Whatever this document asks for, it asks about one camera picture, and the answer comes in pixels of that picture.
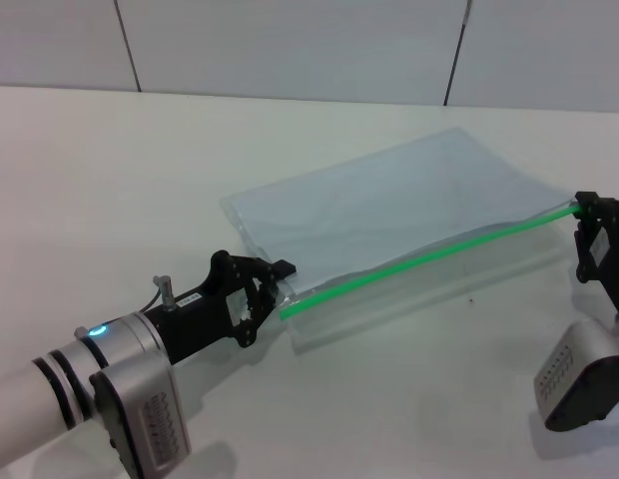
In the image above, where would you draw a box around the left gripper cable connector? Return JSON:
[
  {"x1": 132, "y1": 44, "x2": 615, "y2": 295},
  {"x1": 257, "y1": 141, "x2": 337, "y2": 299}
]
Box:
[{"x1": 151, "y1": 274, "x2": 178, "y2": 313}]

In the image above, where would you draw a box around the clear green-zip document bag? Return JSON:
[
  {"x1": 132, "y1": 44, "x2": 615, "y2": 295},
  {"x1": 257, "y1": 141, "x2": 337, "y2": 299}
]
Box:
[{"x1": 218, "y1": 127, "x2": 584, "y2": 356}]

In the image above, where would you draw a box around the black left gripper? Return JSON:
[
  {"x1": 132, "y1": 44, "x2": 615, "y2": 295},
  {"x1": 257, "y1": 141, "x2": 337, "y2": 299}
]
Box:
[{"x1": 143, "y1": 248, "x2": 297, "y2": 366}]

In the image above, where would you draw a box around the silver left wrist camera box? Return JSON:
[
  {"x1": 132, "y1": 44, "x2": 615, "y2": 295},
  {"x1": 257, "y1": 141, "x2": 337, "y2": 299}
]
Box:
[{"x1": 88, "y1": 351, "x2": 192, "y2": 479}]

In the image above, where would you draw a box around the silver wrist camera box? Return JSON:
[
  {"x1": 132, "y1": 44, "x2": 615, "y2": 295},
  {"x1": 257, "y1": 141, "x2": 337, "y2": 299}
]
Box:
[
  {"x1": 88, "y1": 351, "x2": 192, "y2": 479},
  {"x1": 533, "y1": 318, "x2": 619, "y2": 433}
]

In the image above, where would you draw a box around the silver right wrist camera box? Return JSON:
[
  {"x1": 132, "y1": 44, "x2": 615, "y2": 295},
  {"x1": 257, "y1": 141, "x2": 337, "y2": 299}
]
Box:
[{"x1": 533, "y1": 318, "x2": 619, "y2": 433}]

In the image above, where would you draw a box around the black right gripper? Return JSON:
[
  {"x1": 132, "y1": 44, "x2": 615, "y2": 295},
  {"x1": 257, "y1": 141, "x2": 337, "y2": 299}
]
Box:
[{"x1": 572, "y1": 190, "x2": 619, "y2": 319}]

